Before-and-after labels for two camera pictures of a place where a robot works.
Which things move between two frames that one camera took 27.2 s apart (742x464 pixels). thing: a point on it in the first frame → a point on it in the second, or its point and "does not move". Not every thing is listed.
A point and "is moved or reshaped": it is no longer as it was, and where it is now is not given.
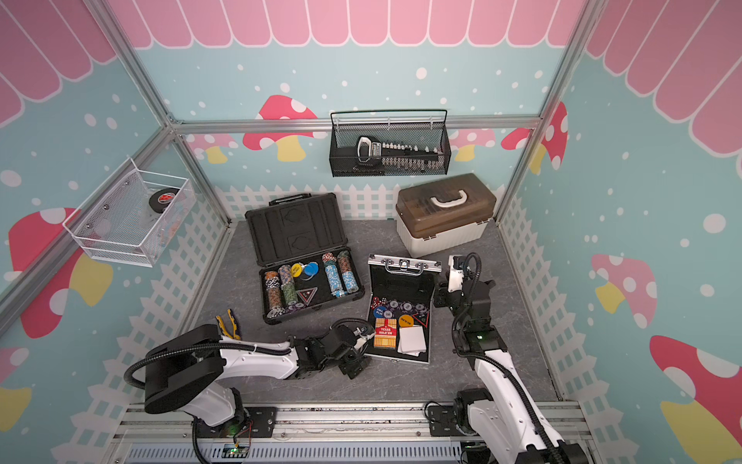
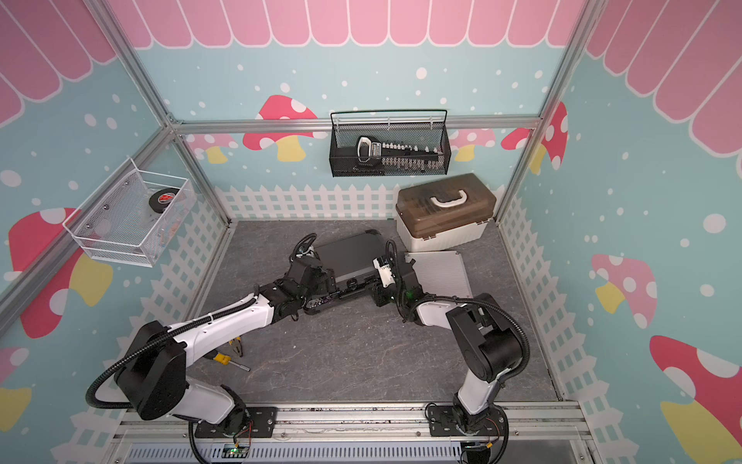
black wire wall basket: [390, 150] does not move
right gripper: [443, 290] → [378, 293]
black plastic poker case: [300, 247] is moved or reshaped
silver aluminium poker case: [400, 300] is moved or reshaped
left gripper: [355, 366] → [324, 288]
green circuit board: [235, 450] does not move
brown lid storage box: [442, 214] does not move
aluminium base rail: [309, 433] does not move
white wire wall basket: [119, 225] does not move
